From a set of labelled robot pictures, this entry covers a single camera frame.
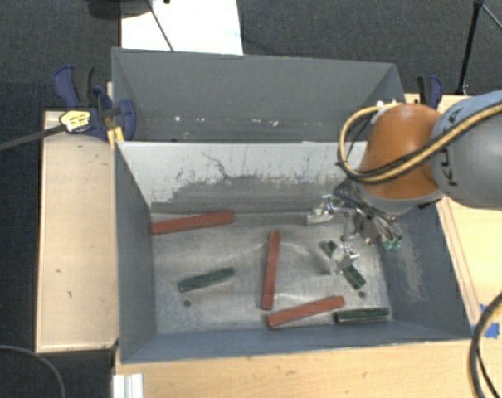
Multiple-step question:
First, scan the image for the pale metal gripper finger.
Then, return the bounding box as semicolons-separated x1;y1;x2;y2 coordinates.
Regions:
305;195;344;226
329;242;362;276

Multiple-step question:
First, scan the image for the dark green flat block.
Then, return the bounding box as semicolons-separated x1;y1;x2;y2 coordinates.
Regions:
177;266;236;294
334;307;391;326
319;240;368;290

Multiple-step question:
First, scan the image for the red-brown flat block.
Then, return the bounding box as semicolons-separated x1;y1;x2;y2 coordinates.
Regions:
150;209;236;236
260;230;282;311
265;295;347;331

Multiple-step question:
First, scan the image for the grey metal bin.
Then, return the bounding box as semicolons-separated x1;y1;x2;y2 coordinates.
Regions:
110;46;474;365

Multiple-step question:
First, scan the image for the pale wood flat board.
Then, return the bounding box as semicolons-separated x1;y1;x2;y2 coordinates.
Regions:
34;109;121;354

